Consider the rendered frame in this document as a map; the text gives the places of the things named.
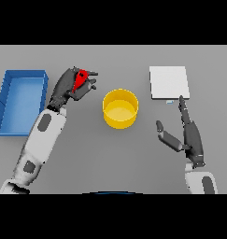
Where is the yellow bowl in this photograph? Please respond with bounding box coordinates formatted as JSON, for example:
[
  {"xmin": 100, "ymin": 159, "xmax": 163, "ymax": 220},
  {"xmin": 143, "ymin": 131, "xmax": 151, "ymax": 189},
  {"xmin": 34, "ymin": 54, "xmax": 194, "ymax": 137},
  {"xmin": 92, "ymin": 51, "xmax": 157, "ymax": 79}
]
[{"xmin": 102, "ymin": 88, "xmax": 140, "ymax": 130}]

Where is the red beaker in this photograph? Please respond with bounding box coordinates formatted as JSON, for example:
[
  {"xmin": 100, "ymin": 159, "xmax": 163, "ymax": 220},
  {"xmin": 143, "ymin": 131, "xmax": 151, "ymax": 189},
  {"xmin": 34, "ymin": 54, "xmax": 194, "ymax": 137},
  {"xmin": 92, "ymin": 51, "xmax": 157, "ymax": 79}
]
[{"xmin": 71, "ymin": 69, "xmax": 89, "ymax": 93}]

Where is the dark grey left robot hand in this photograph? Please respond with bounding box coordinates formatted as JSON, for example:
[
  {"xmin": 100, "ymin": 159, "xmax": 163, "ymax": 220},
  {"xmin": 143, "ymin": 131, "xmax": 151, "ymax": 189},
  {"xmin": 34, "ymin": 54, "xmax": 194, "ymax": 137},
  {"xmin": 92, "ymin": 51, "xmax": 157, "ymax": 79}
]
[{"xmin": 48, "ymin": 66, "xmax": 99, "ymax": 112}]

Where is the blue tray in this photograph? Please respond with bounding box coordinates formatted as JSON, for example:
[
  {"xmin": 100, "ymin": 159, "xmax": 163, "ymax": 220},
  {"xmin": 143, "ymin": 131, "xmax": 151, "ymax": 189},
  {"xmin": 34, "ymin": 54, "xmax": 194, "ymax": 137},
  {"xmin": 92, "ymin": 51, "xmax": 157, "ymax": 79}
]
[{"xmin": 0, "ymin": 69, "xmax": 50, "ymax": 137}]

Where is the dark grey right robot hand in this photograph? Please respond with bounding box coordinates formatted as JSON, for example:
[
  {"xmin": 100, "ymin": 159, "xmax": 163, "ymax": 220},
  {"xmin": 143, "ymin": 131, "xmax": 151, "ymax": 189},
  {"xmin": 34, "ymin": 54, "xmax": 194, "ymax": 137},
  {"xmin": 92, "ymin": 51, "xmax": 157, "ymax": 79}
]
[{"xmin": 155, "ymin": 94, "xmax": 206, "ymax": 169}]

